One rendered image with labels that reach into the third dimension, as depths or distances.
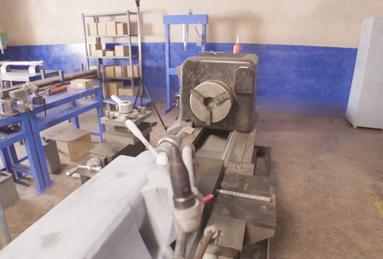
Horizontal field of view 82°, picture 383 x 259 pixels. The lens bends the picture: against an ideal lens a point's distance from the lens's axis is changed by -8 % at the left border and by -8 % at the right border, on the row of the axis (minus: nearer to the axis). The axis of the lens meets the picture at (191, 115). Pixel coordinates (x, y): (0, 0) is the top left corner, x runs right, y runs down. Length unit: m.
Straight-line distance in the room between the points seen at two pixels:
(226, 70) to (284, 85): 3.42
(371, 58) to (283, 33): 1.52
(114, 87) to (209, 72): 4.18
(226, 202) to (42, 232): 0.66
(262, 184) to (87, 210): 0.76
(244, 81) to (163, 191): 1.08
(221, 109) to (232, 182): 0.51
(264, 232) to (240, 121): 0.90
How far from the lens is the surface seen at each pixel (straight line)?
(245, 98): 1.60
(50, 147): 3.05
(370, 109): 4.81
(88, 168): 0.96
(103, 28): 5.64
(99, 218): 0.49
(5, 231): 0.58
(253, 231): 0.93
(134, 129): 0.60
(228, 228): 0.86
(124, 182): 0.57
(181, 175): 0.28
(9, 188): 2.77
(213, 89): 1.40
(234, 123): 1.66
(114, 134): 1.09
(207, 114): 1.41
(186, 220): 0.30
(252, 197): 1.01
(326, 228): 2.34
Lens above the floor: 1.48
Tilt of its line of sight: 19 degrees down
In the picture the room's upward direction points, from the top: straight up
